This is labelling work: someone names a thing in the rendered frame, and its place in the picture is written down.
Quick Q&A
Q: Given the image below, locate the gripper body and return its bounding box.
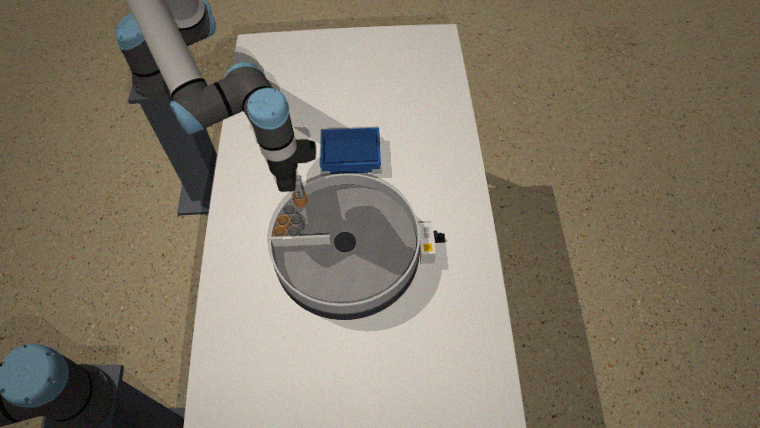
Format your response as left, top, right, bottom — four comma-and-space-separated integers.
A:
272, 152, 301, 193

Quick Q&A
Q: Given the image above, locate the blue crate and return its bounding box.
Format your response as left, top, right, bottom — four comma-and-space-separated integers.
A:
319, 124, 385, 170

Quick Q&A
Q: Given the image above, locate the grey turntable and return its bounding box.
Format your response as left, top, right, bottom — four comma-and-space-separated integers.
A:
268, 174, 423, 320

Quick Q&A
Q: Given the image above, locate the white control box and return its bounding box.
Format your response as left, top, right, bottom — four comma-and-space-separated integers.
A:
420, 226, 449, 264

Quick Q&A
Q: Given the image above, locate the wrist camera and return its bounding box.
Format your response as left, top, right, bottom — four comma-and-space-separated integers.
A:
293, 137, 319, 167

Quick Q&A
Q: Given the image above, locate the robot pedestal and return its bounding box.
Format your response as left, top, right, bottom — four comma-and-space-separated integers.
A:
128, 71, 218, 216
73, 361, 126, 391

